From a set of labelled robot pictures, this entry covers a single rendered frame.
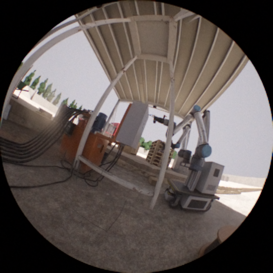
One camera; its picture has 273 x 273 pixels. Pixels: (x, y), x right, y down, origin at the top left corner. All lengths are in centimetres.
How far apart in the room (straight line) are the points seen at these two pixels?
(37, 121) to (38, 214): 216
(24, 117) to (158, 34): 313
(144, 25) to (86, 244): 254
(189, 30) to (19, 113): 571
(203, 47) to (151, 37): 300
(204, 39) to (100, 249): 516
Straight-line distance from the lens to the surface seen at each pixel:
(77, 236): 67
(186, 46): 463
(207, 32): 455
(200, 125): 120
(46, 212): 75
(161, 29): 188
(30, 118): 254
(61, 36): 99
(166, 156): 89
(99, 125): 159
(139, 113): 109
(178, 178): 276
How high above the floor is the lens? 63
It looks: 9 degrees up
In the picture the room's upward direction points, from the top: 22 degrees clockwise
